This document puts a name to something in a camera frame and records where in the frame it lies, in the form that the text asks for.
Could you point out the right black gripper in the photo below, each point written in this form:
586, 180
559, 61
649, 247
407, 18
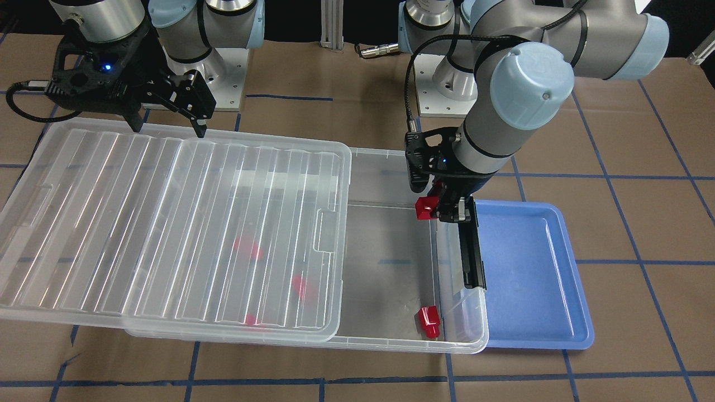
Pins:
146, 84

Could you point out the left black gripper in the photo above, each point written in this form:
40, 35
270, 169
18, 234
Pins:
468, 183

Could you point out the red block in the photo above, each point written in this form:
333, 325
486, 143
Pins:
252, 321
306, 289
426, 208
429, 321
247, 249

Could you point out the clear ribbed box lid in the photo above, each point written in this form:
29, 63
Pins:
75, 227

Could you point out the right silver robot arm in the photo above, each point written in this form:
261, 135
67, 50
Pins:
188, 30

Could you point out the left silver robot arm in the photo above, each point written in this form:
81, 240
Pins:
524, 59

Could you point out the clear plastic storage box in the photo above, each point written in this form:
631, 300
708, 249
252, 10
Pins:
402, 262

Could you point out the blue plastic tray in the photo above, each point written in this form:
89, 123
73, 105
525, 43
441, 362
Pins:
534, 294

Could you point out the red block under lid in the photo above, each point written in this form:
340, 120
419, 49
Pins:
247, 249
306, 289
252, 321

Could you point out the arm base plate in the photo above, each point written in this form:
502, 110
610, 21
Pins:
443, 91
224, 70

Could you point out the aluminium frame post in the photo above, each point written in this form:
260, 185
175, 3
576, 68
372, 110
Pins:
331, 19

